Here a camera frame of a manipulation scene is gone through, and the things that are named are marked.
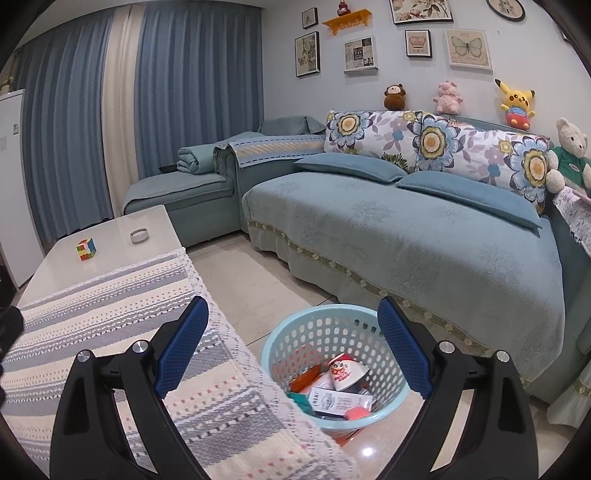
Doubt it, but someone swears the floral lace cloth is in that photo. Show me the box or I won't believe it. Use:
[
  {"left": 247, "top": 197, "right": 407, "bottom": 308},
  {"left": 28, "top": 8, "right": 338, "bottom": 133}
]
[{"left": 551, "top": 187, "right": 591, "bottom": 259}]

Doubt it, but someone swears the teal yellow-banded sofa cover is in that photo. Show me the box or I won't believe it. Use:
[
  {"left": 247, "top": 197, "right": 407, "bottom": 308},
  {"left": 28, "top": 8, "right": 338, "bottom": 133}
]
[{"left": 213, "top": 131, "right": 326, "bottom": 168}]

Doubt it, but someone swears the white refrigerator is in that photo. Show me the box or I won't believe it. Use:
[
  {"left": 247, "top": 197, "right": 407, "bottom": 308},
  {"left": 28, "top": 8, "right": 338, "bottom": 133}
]
[{"left": 0, "top": 90, "right": 45, "bottom": 289}]

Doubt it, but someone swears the crown picture frame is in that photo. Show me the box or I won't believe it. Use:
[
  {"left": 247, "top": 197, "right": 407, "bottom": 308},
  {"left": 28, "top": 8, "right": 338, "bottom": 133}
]
[{"left": 405, "top": 29, "right": 432, "bottom": 59}]

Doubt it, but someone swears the round picture frame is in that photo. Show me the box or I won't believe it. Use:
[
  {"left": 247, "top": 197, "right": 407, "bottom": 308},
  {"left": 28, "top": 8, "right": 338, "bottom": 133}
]
[{"left": 487, "top": 0, "right": 526, "bottom": 22}]

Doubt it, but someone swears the yellow plush toy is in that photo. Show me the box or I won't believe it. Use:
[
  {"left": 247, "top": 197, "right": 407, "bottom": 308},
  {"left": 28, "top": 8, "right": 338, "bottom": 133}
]
[{"left": 495, "top": 78, "right": 536, "bottom": 130}]

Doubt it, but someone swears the teal throw cloth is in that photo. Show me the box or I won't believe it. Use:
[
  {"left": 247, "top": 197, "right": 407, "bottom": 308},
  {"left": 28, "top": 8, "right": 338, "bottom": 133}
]
[{"left": 257, "top": 115, "right": 326, "bottom": 137}]

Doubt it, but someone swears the red and white paper cup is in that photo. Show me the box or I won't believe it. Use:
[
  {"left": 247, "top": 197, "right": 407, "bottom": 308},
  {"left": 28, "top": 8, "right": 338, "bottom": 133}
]
[{"left": 327, "top": 353, "right": 370, "bottom": 393}]

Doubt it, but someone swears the flower painting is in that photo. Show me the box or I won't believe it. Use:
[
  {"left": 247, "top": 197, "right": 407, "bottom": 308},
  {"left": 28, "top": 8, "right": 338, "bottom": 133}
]
[{"left": 389, "top": 0, "right": 454, "bottom": 25}]

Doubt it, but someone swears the blue curtain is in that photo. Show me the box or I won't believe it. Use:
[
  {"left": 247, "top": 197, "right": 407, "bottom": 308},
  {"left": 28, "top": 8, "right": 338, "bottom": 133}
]
[
  {"left": 18, "top": 9, "right": 116, "bottom": 241},
  {"left": 134, "top": 0, "right": 267, "bottom": 182}
]

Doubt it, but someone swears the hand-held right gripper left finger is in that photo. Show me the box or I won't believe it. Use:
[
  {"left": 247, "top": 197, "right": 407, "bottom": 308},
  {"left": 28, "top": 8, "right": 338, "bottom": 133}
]
[{"left": 50, "top": 295, "right": 218, "bottom": 480}]

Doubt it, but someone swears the tall black picture frame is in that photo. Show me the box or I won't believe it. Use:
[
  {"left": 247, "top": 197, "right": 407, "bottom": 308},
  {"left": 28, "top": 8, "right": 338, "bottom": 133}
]
[{"left": 294, "top": 31, "right": 320, "bottom": 78}]

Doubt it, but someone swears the teal cushion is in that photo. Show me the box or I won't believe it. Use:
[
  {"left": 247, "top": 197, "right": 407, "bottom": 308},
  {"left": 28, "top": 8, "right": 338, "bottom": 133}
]
[
  {"left": 396, "top": 172, "right": 543, "bottom": 230},
  {"left": 294, "top": 153, "right": 407, "bottom": 184}
]

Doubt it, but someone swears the butterfly picture frame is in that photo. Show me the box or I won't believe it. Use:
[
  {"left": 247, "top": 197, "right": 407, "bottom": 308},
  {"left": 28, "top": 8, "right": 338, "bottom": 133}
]
[{"left": 444, "top": 29, "right": 493, "bottom": 71}]

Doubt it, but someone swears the cream curtain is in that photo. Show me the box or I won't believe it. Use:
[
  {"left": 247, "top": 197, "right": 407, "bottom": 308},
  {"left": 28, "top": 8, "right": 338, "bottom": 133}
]
[{"left": 102, "top": 6, "right": 145, "bottom": 195}]

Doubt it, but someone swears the white teddy bear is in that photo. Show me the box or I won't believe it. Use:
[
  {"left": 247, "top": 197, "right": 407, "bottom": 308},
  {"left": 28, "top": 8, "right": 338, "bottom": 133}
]
[{"left": 546, "top": 117, "right": 591, "bottom": 195}]

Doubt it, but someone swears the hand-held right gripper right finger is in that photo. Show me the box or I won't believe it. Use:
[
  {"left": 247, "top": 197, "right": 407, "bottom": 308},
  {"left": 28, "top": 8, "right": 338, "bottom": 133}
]
[{"left": 376, "top": 296, "right": 539, "bottom": 480}]

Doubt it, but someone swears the white milk carton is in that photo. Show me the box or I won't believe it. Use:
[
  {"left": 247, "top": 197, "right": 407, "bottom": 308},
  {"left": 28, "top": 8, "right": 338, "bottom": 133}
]
[{"left": 307, "top": 385, "right": 374, "bottom": 418}]

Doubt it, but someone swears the teal packet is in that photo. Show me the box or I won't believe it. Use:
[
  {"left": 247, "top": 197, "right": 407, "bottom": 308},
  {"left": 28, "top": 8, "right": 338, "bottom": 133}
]
[{"left": 286, "top": 391, "right": 315, "bottom": 416}]

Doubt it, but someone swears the teal sectional sofa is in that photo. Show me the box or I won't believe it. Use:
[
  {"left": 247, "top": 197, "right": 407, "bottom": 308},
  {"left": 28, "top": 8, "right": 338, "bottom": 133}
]
[{"left": 122, "top": 111, "right": 591, "bottom": 402}]

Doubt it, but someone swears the brown monkey plush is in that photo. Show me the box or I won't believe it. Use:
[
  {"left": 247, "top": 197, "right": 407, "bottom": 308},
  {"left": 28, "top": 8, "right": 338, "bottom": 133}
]
[{"left": 383, "top": 84, "right": 408, "bottom": 112}]

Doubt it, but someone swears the folded teal blanket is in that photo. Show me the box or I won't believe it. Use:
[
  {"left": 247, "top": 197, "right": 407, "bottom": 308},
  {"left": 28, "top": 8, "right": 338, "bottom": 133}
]
[{"left": 178, "top": 143, "right": 219, "bottom": 175}]

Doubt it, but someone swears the white box picture frame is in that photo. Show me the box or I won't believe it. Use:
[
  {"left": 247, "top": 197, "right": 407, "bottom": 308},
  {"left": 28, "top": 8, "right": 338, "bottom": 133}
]
[{"left": 343, "top": 36, "right": 379, "bottom": 75}]

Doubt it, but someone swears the light blue plastic basket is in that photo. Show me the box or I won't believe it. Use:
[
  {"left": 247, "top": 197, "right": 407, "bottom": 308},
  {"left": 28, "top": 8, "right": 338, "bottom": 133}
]
[{"left": 261, "top": 303, "right": 411, "bottom": 439}]

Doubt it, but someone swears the striped knitted tablecloth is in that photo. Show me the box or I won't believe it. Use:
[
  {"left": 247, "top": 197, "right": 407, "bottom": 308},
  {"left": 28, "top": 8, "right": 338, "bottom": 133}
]
[{"left": 0, "top": 248, "right": 361, "bottom": 480}]

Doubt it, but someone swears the orange wall shelf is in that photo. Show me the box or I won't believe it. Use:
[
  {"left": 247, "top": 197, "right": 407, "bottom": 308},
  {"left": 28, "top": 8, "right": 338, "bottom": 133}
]
[{"left": 322, "top": 9, "right": 372, "bottom": 35}]

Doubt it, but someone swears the orange brown cone wrapper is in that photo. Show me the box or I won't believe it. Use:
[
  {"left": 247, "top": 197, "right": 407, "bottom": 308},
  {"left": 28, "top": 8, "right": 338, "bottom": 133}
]
[{"left": 290, "top": 367, "right": 324, "bottom": 393}]

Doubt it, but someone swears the pink plush toy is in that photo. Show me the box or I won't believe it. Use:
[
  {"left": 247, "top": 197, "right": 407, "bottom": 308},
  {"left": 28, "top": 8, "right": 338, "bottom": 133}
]
[{"left": 433, "top": 80, "right": 464, "bottom": 114}]

